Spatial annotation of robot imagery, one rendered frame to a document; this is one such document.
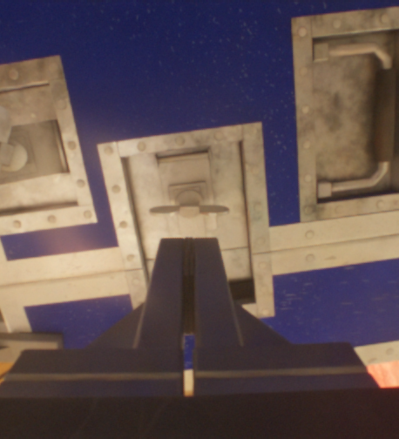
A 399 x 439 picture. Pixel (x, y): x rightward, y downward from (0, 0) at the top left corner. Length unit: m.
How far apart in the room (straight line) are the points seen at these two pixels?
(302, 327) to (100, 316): 0.19
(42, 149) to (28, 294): 0.13
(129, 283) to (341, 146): 0.22
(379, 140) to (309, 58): 0.09
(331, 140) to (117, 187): 0.18
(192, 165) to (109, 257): 0.11
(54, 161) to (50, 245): 0.07
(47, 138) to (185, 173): 0.11
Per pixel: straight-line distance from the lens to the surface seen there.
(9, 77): 0.28
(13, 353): 0.35
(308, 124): 0.27
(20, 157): 0.27
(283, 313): 0.32
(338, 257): 0.30
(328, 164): 0.29
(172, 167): 0.27
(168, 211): 0.24
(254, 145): 0.26
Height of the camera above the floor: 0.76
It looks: 1 degrees up
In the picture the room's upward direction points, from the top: 98 degrees counter-clockwise
